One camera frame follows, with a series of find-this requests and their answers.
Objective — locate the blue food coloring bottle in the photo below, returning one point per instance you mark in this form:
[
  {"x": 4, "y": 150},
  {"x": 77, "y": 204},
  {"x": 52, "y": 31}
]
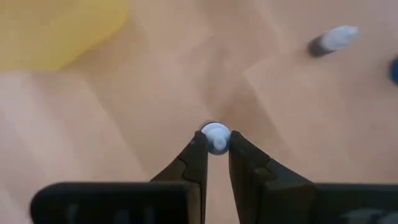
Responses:
[{"x": 395, "y": 70}]

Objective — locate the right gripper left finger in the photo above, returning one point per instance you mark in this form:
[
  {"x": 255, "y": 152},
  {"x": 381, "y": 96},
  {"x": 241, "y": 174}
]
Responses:
[{"x": 196, "y": 161}]

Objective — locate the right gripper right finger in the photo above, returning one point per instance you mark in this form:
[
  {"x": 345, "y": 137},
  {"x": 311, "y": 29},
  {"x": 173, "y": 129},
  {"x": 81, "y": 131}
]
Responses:
[{"x": 248, "y": 174}]

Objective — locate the yellow plastic bin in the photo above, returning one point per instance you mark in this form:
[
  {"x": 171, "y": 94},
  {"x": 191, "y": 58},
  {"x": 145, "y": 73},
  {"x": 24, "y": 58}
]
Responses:
[{"x": 46, "y": 28}]

